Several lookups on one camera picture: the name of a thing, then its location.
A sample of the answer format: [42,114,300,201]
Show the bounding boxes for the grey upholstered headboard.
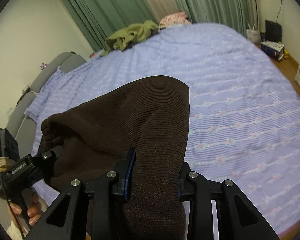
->
[6,51,86,157]

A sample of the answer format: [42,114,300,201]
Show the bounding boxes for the purple striped floral bedspread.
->
[25,23,300,235]

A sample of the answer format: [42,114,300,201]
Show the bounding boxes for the green curtain right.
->
[175,0,258,36]

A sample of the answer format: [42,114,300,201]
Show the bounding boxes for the green curtain left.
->
[61,0,158,51]

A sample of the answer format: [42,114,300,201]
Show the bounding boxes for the dark brown fleece pants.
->
[38,76,190,239]

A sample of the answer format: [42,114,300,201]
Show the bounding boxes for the white paper bag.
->
[246,24,261,44]

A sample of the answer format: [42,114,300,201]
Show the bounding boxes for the person left hand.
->
[8,192,43,226]

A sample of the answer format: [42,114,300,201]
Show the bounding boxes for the green curtain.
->
[175,0,258,36]
[61,0,158,51]

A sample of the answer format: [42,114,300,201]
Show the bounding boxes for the pink patterned pillow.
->
[159,11,192,29]

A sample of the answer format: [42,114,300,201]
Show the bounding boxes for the olive green crumpled garment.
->
[100,20,159,56]

